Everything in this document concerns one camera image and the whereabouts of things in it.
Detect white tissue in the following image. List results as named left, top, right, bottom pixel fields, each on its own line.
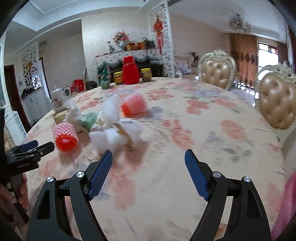
left=63, top=99, right=82, bottom=123

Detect torn paper cup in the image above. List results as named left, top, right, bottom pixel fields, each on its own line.
left=113, top=118, right=144, bottom=150

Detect white cabinet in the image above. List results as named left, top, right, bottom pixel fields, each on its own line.
left=22, top=87, right=52, bottom=126

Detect pink flower bouquet vase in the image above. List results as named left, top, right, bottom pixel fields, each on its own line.
left=113, top=31, right=129, bottom=50

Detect yellow cardboard box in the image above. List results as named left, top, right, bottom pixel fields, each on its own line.
left=54, top=110, right=69, bottom=125

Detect floral tablecloth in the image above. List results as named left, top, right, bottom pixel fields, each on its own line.
left=27, top=78, right=285, bottom=240

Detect white ornate sofa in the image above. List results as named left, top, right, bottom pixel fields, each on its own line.
left=174, top=55, right=198, bottom=79

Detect black piano with lace cover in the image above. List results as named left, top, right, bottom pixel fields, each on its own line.
left=94, top=48, right=164, bottom=82

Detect brown curtains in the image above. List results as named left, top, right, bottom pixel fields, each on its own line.
left=229, top=34, right=258, bottom=87

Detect beige tufted chair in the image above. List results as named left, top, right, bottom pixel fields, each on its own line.
left=198, top=48, right=237, bottom=90
left=255, top=61, right=295, bottom=130

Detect chandelier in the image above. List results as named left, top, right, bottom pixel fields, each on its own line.
left=229, top=14, right=252, bottom=34

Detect pink foam net orange liner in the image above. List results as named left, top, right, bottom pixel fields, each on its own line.
left=52, top=123, right=79, bottom=152

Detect red gift bag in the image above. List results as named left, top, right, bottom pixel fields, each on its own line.
left=70, top=79, right=85, bottom=93

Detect yellow label jar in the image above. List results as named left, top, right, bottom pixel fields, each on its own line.
left=113, top=71, right=123, bottom=85

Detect near beige tufted chair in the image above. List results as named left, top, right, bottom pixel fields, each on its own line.
left=255, top=61, right=295, bottom=130

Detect far beige tufted chair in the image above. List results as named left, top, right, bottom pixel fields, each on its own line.
left=198, top=48, right=237, bottom=90

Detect black handbag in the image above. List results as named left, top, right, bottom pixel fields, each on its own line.
left=142, top=37, right=156, bottom=49

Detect dark contents glass jar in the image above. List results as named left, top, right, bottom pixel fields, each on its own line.
left=140, top=68, right=152, bottom=82

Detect red thermos jug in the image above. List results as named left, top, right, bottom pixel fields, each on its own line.
left=122, top=56, right=140, bottom=85

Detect person's left hand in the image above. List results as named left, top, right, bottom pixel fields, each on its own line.
left=0, top=173, right=30, bottom=217

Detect red chinese knot ornament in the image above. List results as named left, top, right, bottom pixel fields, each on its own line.
left=153, top=15, right=164, bottom=55

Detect teal ceramic vase bottle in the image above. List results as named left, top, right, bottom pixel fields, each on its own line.
left=100, top=62, right=110, bottom=89

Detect white floral teapot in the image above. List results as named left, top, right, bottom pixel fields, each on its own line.
left=50, top=86, right=71, bottom=113

